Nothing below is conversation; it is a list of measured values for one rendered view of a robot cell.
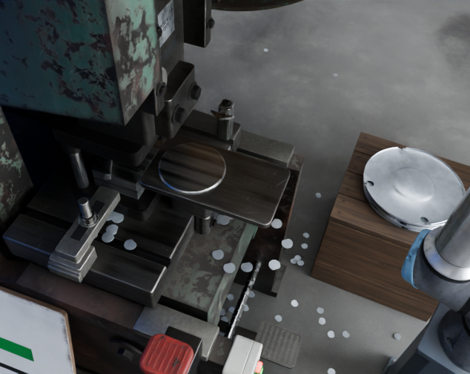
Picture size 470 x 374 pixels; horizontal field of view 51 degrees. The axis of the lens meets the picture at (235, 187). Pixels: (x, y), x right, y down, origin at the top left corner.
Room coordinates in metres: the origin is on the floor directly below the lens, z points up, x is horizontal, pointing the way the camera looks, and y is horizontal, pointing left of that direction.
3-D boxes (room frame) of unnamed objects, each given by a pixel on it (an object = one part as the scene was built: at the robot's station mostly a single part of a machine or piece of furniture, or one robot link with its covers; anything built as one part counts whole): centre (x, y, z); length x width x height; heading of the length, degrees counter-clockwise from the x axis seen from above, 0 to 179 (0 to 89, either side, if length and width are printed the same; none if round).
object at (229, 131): (0.77, 0.03, 0.75); 0.03 x 0.03 x 0.10; 73
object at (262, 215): (0.59, 0.04, 0.72); 0.25 x 0.14 x 0.14; 73
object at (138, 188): (0.64, 0.20, 0.76); 0.15 x 0.09 x 0.05; 163
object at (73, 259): (0.48, 0.25, 0.76); 0.17 x 0.06 x 0.10; 163
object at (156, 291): (0.64, 0.20, 0.68); 0.45 x 0.30 x 0.06; 163
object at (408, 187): (0.96, -0.52, 0.39); 0.29 x 0.29 x 0.01
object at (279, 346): (0.60, 0.07, 0.14); 0.59 x 0.10 x 0.05; 73
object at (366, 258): (0.96, -0.53, 0.18); 0.40 x 0.38 x 0.35; 71
